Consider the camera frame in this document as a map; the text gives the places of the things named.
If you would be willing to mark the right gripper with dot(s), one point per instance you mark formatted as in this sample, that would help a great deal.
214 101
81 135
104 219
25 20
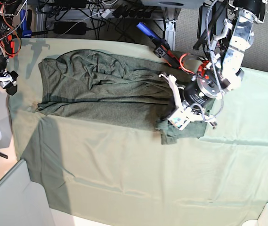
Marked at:
8 81

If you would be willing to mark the black power strip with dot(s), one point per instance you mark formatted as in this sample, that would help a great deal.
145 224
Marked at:
130 13

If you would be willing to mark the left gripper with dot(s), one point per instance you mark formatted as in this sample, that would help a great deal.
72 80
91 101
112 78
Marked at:
197 94

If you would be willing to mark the blue orange clamp left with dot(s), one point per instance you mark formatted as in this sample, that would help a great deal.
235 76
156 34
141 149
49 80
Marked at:
24 31

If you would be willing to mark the light green table cloth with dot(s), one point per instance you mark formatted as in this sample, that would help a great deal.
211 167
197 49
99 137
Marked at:
126 177

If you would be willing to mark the black power adapter pair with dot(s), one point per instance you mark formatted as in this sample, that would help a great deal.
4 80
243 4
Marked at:
201 20

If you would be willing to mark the aluminium frame post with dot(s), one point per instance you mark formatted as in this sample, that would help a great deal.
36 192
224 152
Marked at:
170 16

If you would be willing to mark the green long-sleeve T-shirt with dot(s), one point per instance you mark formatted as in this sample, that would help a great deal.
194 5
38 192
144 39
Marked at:
113 89

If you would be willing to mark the black power brick left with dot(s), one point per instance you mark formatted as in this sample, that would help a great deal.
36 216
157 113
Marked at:
72 28

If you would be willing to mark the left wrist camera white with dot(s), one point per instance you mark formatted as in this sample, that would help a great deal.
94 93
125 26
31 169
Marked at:
181 117

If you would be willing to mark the blue orange clamp centre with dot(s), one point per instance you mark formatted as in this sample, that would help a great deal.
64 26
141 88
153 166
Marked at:
162 48

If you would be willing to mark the blue orange clamp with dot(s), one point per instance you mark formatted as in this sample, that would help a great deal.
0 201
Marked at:
24 31
162 48

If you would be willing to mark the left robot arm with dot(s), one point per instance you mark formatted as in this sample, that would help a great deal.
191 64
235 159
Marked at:
220 72

